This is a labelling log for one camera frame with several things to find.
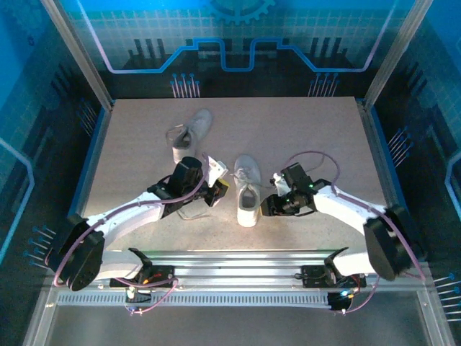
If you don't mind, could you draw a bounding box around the white lace-up sneaker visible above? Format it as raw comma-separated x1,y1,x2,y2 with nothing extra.
178,154,277,228
164,107,214,166

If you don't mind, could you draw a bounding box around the blue table edge strip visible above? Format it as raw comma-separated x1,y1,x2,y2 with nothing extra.
53,106,112,262

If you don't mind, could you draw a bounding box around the black right controller board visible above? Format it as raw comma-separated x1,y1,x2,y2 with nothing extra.
326,290,357,313

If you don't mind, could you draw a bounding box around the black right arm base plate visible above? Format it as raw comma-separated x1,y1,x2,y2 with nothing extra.
300,265,367,289

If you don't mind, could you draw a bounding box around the aluminium mounting rail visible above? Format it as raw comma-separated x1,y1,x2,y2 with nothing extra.
45,249,433,289

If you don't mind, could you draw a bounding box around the aluminium side rail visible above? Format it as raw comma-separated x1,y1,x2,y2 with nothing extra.
356,99,413,262

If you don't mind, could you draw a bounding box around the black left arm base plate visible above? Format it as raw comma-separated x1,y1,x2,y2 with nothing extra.
109,265,178,289

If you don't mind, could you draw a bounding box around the slotted grey cable duct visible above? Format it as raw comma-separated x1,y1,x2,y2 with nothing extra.
56,292,334,308

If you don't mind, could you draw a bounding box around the aluminium frame post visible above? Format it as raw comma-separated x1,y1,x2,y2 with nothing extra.
39,0,115,112
362,0,435,111

